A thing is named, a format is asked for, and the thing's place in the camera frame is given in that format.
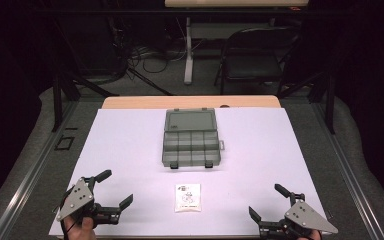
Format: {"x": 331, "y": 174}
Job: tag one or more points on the person's left hand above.
{"x": 81, "y": 230}

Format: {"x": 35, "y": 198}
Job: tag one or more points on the black folding chair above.
{"x": 253, "y": 66}

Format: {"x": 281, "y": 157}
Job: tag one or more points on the wooden table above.
{"x": 186, "y": 102}

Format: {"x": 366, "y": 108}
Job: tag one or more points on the white table sheet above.
{"x": 130, "y": 150}

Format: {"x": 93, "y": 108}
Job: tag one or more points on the small white printed packet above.
{"x": 188, "y": 198}

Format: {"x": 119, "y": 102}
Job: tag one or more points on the grey plastic organizer box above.
{"x": 190, "y": 140}

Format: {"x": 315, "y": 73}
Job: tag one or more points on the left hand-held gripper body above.
{"x": 78, "y": 200}

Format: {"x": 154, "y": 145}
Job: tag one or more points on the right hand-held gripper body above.
{"x": 305, "y": 216}

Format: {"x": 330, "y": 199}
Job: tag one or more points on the white-legged desk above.
{"x": 188, "y": 50}

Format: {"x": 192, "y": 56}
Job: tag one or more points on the black pole on floor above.
{"x": 150, "y": 81}

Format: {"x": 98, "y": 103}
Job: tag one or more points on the black horizontal bar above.
{"x": 113, "y": 11}

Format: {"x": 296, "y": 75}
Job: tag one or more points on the person's right hand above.
{"x": 313, "y": 237}

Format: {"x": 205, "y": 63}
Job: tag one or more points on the black metal stand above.
{"x": 57, "y": 100}
{"x": 329, "y": 100}

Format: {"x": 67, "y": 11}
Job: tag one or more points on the aluminium floor rail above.
{"x": 30, "y": 176}
{"x": 350, "y": 173}

